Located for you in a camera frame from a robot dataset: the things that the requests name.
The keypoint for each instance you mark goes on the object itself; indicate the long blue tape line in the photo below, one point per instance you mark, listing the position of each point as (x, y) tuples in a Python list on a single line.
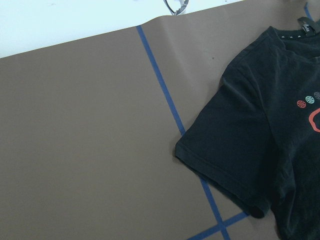
[(225, 222)]

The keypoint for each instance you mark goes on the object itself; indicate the crossing blue tape line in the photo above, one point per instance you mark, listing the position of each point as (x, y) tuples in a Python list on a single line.
[(205, 186)]

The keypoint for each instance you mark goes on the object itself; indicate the brown paper table cover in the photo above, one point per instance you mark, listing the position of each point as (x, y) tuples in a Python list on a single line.
[(87, 137)]

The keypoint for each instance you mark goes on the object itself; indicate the black printed t-shirt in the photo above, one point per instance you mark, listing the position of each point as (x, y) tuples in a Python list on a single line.
[(258, 139)]

